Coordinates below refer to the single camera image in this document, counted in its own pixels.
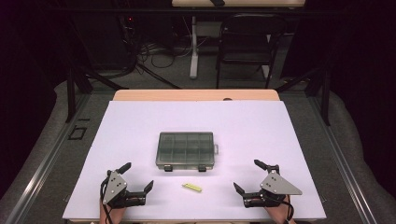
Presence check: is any black folding chair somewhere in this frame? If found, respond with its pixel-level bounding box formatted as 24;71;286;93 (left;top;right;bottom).
215;13;288;90

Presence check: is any grey clear compartment box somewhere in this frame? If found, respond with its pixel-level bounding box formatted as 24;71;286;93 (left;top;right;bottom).
155;131;219;173

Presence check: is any black horizontal frame bar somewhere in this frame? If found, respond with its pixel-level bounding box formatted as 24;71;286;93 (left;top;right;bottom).
46;7;344;15

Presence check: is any white desk leg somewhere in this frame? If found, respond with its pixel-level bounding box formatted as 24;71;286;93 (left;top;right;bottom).
189;15;201;79

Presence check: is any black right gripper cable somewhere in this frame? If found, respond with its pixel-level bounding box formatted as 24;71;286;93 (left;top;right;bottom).
279;200;295;224

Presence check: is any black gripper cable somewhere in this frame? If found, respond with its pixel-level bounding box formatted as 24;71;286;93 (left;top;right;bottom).
279;200;295;224
99;176;115;224

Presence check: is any light wooden table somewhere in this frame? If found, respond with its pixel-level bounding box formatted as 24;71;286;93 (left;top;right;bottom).
112;89;280;102

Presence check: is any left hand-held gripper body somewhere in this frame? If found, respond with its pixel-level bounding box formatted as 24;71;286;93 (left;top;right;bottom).
101;169;148;209

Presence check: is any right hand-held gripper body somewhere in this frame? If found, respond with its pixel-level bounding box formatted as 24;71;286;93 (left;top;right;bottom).
242;164;304;209

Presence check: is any white table board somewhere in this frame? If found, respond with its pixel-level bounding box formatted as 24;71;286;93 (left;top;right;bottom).
62;100;327;222

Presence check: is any person's left hand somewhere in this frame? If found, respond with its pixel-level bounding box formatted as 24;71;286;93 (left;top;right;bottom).
99;201;127;224

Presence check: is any black metal frame stand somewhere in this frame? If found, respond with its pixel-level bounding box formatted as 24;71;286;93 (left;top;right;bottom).
64;66;129;124
275;66;332;127

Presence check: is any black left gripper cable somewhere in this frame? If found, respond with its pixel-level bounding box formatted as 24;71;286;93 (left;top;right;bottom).
99;176;115;224

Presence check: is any tangle of floor cables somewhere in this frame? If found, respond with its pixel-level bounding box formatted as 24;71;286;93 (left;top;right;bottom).
136;38;194;70

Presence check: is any grey metal floor rail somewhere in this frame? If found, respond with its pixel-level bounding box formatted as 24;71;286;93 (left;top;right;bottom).
5;92;92;224
305;92;378;224

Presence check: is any small yellow stick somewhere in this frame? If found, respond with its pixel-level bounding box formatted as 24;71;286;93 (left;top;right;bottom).
181;183;203;192

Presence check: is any light wooden desk top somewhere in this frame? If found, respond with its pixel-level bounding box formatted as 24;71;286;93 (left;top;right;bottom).
171;0;307;7

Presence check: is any person's right hand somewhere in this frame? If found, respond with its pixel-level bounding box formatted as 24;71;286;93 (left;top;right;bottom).
263;195;297;224

